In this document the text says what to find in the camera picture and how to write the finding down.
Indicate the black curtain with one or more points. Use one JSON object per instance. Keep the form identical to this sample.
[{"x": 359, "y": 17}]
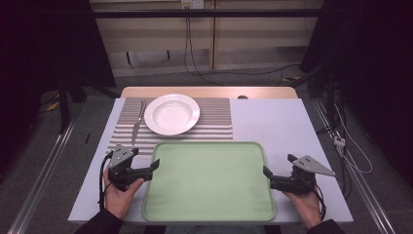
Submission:
[
  {"x": 42, "y": 55},
  {"x": 367, "y": 55}
]

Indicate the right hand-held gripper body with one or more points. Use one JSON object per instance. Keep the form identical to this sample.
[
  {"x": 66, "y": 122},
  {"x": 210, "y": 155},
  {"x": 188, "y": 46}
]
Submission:
[{"x": 300, "y": 182}]

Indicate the white wall socket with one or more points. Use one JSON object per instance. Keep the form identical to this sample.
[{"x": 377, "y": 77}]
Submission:
[{"x": 192, "y": 3}]

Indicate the metal floor rail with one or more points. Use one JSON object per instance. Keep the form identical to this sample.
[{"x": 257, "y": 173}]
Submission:
[
  {"x": 367, "y": 191},
  {"x": 42, "y": 175}
]

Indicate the black horizontal bar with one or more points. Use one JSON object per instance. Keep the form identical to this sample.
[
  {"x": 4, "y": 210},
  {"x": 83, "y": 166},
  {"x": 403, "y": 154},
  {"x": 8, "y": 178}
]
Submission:
[{"x": 207, "y": 13}]

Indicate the person's left hand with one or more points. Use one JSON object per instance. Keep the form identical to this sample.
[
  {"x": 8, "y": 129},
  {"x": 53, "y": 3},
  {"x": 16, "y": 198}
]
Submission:
[{"x": 118, "y": 201}]

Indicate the silver fork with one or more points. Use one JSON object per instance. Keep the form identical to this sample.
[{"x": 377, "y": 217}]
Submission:
[{"x": 137, "y": 125}]

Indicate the grey striped placemat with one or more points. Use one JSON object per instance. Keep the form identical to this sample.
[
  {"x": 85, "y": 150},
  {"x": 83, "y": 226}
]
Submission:
[{"x": 214, "y": 117}]

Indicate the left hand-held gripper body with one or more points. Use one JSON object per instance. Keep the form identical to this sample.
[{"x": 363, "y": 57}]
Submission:
[{"x": 121, "y": 157}]

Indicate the light green tray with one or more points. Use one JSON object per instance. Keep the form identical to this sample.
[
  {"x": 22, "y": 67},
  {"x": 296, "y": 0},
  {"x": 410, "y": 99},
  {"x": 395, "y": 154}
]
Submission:
[{"x": 207, "y": 182}]

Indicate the person's right hand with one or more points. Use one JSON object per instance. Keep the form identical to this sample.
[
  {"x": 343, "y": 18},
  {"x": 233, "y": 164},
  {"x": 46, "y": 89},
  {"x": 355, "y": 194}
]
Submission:
[{"x": 308, "y": 206}]

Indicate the small dark round object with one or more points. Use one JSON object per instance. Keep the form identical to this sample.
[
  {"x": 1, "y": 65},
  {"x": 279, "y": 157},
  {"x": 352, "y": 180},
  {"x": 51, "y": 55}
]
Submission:
[{"x": 242, "y": 97}]

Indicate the white deep plate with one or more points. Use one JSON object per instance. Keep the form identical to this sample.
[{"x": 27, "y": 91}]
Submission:
[{"x": 172, "y": 114}]

